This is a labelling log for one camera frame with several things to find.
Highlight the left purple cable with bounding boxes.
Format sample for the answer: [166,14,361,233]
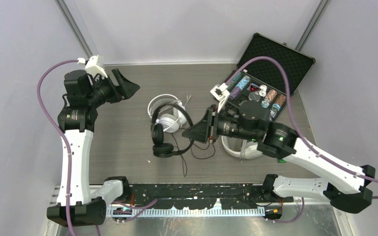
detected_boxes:
[37,59,87,236]

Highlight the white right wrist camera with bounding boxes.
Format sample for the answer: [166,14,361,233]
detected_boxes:
[210,83,230,113]

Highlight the grey headphone cable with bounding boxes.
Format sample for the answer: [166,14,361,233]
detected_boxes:
[239,142,252,161]

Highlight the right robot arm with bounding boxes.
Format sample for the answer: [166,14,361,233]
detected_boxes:
[182,101,376,214]

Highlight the black headphone cable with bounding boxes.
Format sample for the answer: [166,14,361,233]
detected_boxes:
[171,132,217,178]

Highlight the large white grey headphones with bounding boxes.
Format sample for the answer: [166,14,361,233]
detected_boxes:
[220,136,263,160]

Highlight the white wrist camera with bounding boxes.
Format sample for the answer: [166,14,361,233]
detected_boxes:
[210,83,230,113]
[77,55,108,79]

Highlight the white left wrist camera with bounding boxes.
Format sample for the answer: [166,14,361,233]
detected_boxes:
[77,55,108,79]

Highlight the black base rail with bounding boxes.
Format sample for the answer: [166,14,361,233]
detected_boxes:
[115,183,293,210]

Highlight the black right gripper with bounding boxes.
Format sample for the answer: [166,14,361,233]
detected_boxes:
[183,103,258,143]

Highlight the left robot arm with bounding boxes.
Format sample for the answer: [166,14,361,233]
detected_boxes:
[47,69,140,227]

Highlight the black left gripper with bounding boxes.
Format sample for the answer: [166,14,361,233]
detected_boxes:
[87,68,139,108]

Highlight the black headphones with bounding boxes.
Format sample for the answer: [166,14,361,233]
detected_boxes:
[150,102,195,159]

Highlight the white headphone cable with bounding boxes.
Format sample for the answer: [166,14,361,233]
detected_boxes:
[150,93,193,119]

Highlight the black poker chip case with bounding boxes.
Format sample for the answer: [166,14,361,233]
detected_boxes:
[226,33,316,120]

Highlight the small white headphones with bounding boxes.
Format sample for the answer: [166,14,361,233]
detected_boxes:
[147,94,187,133]

